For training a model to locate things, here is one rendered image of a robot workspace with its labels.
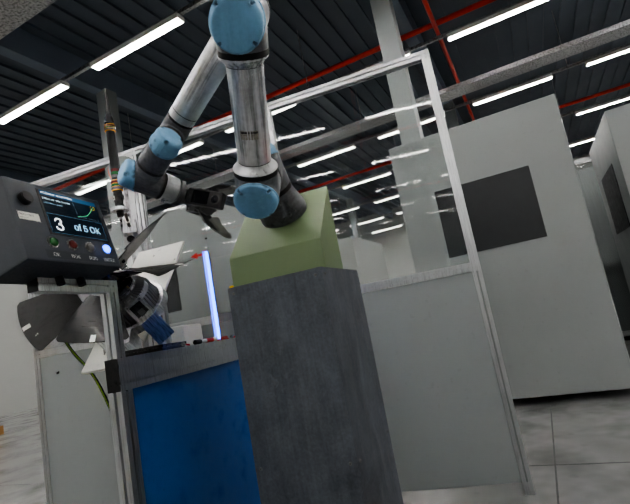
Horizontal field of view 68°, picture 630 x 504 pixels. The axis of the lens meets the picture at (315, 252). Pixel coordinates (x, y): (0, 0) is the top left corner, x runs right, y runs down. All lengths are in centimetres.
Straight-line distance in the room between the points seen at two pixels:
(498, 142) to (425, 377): 224
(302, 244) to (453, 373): 117
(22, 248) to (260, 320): 61
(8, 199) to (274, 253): 64
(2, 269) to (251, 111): 61
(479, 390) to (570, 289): 172
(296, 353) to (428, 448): 118
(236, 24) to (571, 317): 322
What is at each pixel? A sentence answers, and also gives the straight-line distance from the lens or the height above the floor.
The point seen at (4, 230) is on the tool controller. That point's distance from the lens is 109.
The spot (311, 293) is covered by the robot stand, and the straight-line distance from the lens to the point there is 124.
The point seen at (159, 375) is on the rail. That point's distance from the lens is 138.
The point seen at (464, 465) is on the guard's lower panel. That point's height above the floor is 14.
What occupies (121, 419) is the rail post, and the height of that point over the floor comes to 72.
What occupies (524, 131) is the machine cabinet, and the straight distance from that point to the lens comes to 396.
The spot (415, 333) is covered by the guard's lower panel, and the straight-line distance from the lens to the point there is 223.
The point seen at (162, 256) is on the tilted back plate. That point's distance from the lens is 233.
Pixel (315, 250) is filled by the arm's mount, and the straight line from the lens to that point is 128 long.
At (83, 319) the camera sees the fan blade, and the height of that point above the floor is 102.
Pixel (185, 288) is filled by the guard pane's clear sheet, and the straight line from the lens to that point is 265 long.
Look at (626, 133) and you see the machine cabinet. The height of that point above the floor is 187.
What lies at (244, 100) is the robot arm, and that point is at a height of 138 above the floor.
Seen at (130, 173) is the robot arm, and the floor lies 131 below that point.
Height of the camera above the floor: 85
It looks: 9 degrees up
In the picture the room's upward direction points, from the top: 11 degrees counter-clockwise
